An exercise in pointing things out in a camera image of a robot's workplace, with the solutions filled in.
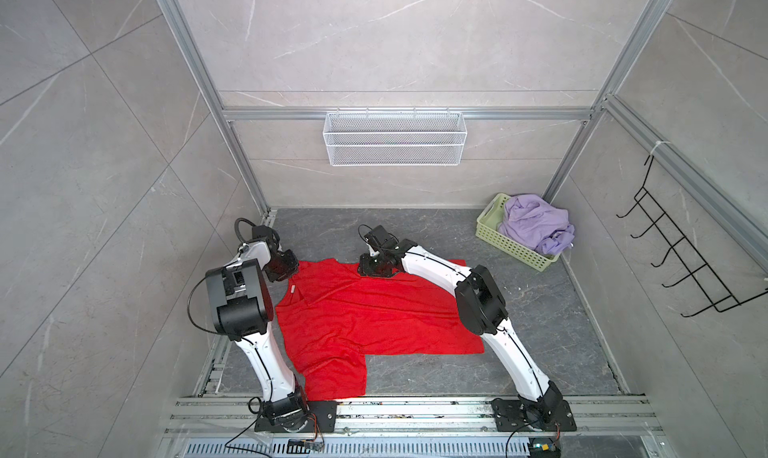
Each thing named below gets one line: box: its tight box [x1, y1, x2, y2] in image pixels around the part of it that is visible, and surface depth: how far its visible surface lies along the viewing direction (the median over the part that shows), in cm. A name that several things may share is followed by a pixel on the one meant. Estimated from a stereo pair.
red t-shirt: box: [276, 258, 485, 400], surface depth 89 cm
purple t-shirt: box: [498, 194, 575, 256], surface depth 106 cm
